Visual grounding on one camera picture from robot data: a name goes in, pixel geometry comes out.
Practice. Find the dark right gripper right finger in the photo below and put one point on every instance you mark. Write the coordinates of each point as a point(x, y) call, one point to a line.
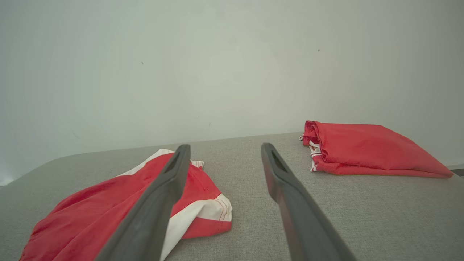
point(301, 217)

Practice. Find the red shorts with white panels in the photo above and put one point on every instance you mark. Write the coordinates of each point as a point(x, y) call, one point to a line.
point(90, 214)

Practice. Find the red basketball jersey number 23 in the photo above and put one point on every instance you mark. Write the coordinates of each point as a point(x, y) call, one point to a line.
point(366, 152)

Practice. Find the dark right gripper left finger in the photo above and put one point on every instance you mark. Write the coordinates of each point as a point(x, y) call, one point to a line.
point(152, 214)

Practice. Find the grey wall baseboard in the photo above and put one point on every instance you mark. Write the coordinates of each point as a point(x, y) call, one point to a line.
point(457, 171)

